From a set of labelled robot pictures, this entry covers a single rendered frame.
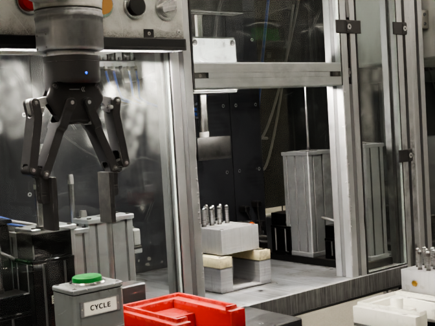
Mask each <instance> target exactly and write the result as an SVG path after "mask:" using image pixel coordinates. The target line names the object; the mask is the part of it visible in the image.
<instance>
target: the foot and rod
mask: <svg viewBox="0 0 435 326"><path fill-rule="evenodd" d="M197 110H198V121H199V137H196V160H197V161H202V160H215V159H222V158H232V157H231V145H230V136H209V128H208V106H207V95H206V94H197Z"/></svg>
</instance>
